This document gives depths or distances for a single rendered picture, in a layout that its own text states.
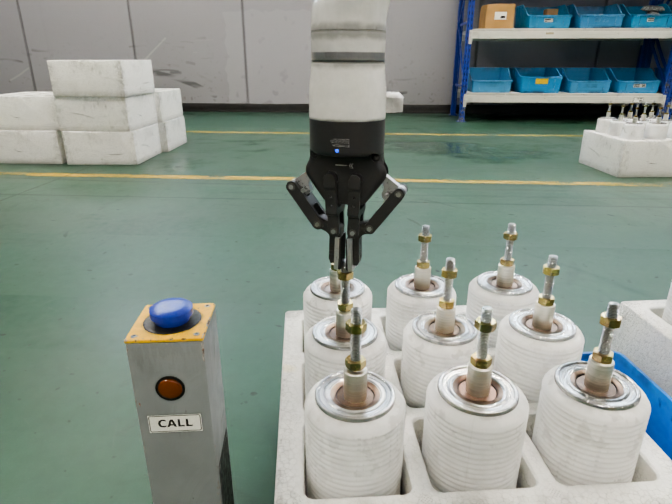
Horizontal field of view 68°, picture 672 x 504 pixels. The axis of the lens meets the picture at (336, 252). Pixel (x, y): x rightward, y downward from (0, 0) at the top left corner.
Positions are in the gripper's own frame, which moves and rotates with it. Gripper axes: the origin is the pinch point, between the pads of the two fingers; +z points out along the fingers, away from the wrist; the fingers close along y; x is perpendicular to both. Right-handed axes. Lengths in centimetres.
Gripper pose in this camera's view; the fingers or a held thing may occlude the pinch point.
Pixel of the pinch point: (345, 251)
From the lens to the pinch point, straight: 54.4
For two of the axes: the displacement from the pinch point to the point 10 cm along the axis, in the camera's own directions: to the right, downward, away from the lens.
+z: -0.1, 9.4, 3.5
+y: 9.6, 1.0, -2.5
